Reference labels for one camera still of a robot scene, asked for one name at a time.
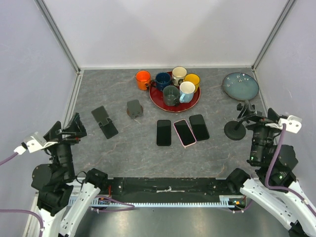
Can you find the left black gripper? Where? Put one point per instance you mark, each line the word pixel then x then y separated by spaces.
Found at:
pixel 76 127

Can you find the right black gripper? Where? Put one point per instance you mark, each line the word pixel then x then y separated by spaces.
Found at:
pixel 272 115

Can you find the black round-base phone stand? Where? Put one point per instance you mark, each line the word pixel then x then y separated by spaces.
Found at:
pixel 235 130

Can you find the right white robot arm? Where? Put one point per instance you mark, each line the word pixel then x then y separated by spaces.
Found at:
pixel 276 188

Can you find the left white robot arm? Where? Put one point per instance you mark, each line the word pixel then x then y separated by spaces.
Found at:
pixel 53 180

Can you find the black folding phone stand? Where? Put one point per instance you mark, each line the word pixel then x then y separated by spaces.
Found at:
pixel 105 123

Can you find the grey stand on wooden base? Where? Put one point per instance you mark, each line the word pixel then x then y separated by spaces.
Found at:
pixel 134 109

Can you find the blue ceramic plate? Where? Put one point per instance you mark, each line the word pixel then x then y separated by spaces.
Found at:
pixel 240 86

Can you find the yellow mug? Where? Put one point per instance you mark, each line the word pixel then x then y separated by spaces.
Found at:
pixel 193 78

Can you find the light blue white mug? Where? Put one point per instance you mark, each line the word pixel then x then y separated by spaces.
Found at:
pixel 187 90

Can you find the orange mug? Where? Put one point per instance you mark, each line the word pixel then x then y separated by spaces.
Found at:
pixel 143 79

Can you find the red round tray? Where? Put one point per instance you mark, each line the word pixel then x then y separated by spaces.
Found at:
pixel 156 97

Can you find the white speckled mug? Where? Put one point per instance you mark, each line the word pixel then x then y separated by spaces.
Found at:
pixel 178 75

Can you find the grey glass mug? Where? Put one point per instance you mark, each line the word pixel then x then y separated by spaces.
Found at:
pixel 171 95

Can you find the dark blue mug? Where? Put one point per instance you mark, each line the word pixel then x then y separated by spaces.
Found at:
pixel 161 81

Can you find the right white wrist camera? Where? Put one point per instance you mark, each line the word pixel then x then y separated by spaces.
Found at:
pixel 291 124

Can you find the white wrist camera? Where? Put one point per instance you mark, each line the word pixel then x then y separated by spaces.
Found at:
pixel 33 143
pixel 291 124

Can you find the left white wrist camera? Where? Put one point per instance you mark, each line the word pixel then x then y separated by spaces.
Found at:
pixel 33 143

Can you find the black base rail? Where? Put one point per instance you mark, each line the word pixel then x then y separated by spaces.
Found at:
pixel 167 190

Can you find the slotted cable duct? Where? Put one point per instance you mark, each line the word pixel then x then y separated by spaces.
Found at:
pixel 223 202

